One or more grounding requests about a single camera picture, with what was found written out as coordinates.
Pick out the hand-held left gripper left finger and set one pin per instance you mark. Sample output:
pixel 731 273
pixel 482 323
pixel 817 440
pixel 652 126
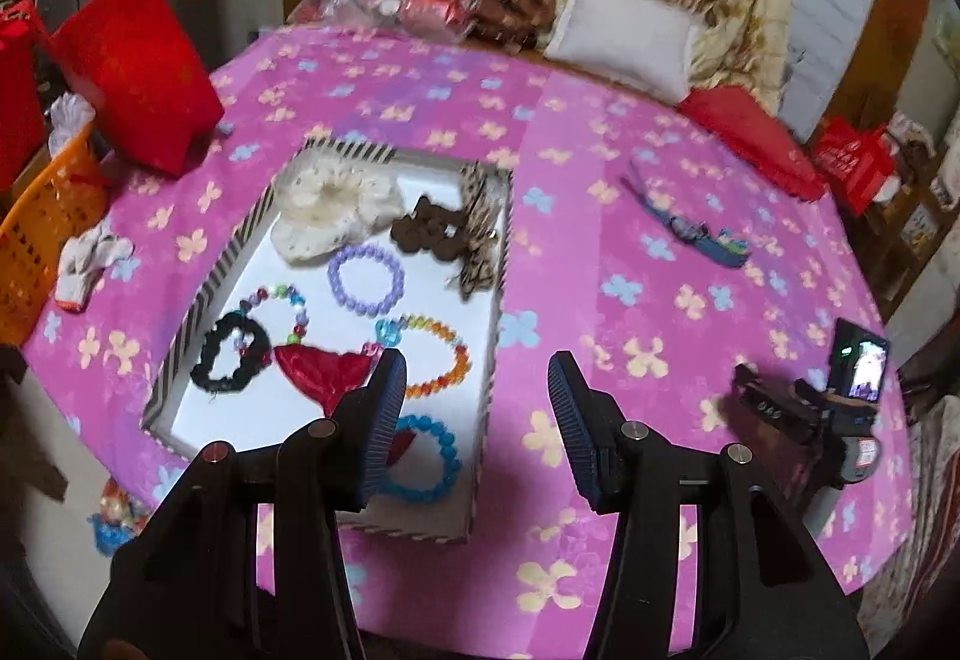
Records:
pixel 382 420

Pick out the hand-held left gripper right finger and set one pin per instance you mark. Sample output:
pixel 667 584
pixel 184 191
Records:
pixel 574 435

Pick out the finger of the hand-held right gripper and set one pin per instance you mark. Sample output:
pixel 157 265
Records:
pixel 757 386

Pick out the red scrunchie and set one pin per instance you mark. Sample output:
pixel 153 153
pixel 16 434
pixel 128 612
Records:
pixel 319 371

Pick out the striped cardboard box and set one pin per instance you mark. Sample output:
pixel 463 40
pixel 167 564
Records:
pixel 300 285

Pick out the black scrunchie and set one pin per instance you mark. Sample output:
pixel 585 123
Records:
pixel 206 364

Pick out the brown scrunchie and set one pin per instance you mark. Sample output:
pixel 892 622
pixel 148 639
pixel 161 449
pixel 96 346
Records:
pixel 431 232

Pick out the leopard print hair bow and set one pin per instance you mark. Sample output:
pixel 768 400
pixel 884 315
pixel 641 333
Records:
pixel 476 240

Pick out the cream dotted scrunchie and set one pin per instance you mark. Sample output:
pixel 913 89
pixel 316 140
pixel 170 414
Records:
pixel 330 210

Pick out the pink floral sheet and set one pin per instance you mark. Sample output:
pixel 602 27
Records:
pixel 637 345

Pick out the red printed shopping bag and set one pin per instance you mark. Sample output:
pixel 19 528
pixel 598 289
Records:
pixel 855 161

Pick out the red ruffled cushion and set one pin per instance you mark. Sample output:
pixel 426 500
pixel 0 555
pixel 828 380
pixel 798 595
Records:
pixel 750 135

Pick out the colourful toy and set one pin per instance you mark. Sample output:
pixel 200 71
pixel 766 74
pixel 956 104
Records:
pixel 116 521

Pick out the white work gloves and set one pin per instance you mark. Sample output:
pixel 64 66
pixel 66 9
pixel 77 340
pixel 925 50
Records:
pixel 94 259

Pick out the white pillow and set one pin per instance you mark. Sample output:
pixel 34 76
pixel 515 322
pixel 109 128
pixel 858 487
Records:
pixel 626 34

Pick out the orange plastic basket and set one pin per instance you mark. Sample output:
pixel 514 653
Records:
pixel 37 232

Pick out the large red tote bag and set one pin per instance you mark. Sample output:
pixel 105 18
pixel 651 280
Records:
pixel 139 67

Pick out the white cloth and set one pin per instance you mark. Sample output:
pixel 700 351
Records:
pixel 71 120

